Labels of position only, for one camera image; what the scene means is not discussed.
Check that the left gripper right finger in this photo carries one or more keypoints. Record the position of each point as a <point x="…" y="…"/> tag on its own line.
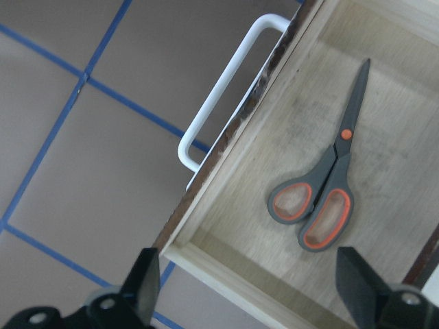
<point x="363" y="292"/>

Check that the grey orange scissors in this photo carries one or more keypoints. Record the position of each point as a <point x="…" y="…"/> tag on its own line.
<point x="322" y="197"/>

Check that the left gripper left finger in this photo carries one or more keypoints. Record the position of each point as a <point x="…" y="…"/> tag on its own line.
<point x="142" y="285"/>

